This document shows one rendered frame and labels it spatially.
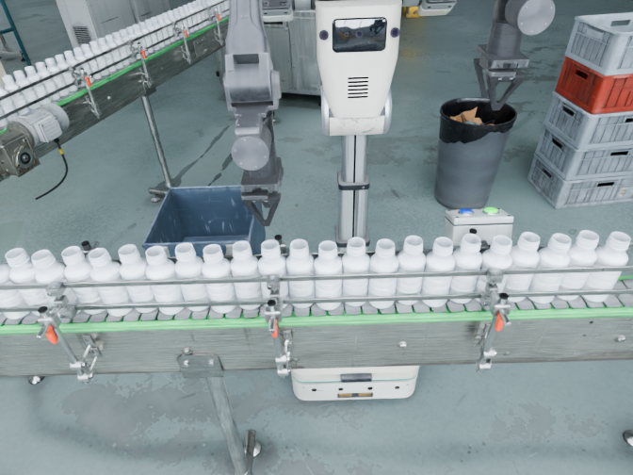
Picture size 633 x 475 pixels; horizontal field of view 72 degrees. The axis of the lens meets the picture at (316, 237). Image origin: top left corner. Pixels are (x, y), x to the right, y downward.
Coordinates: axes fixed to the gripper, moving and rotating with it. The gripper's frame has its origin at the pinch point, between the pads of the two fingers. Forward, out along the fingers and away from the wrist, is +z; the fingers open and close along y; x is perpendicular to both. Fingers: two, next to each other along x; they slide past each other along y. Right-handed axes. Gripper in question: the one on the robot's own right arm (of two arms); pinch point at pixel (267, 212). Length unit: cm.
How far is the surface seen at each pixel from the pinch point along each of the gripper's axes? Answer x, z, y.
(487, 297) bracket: 44.8, 20.6, 3.8
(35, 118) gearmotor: -108, 20, -107
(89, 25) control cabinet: -276, 63, -533
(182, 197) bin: -38, 33, -61
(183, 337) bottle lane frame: -21.8, 30.3, 4.1
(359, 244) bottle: 18.1, 10.5, -2.7
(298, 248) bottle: 5.2, 11.1, -2.8
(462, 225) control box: 43.5, 14.6, -13.8
